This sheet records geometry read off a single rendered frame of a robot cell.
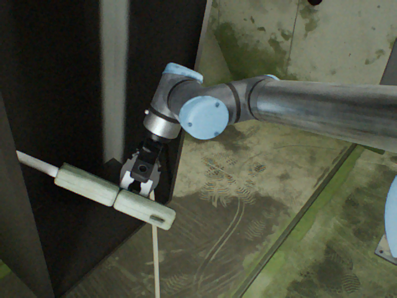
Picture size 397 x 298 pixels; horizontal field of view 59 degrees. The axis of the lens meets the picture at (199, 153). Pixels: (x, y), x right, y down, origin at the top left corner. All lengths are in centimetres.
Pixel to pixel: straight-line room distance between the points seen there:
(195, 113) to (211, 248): 127
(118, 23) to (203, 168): 130
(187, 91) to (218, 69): 228
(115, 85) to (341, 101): 100
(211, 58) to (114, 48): 174
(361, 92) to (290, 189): 175
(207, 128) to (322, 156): 190
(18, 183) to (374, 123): 63
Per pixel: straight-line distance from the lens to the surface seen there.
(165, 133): 84
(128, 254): 189
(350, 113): 53
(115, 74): 137
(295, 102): 62
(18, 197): 81
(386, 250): 216
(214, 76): 295
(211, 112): 70
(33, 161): 94
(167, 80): 81
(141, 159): 83
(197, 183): 220
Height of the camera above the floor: 155
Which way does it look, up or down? 38 degrees down
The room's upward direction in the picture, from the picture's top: 1 degrees clockwise
